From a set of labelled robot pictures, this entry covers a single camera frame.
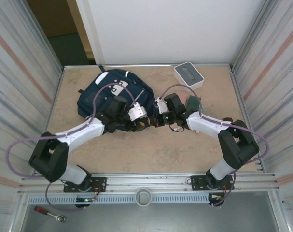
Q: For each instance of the white grey slotted box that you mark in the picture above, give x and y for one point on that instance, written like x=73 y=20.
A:
x=188 y=83

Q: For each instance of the navy blue backpack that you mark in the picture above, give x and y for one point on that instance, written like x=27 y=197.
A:
x=88 y=101

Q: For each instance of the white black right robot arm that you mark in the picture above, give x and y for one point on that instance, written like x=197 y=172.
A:
x=204 y=122

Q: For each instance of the aluminium front frame rail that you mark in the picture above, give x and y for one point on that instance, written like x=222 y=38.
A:
x=148 y=181

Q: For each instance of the dark green notebook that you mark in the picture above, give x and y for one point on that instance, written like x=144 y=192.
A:
x=194 y=102

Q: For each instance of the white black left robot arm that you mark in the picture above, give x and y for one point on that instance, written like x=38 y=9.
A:
x=83 y=133

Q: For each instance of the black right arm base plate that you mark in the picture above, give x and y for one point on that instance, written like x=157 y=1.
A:
x=197 y=183

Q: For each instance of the small circuit board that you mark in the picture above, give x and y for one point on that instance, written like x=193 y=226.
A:
x=216 y=197
x=84 y=200

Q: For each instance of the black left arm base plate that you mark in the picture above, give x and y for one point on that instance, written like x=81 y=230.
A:
x=100 y=184

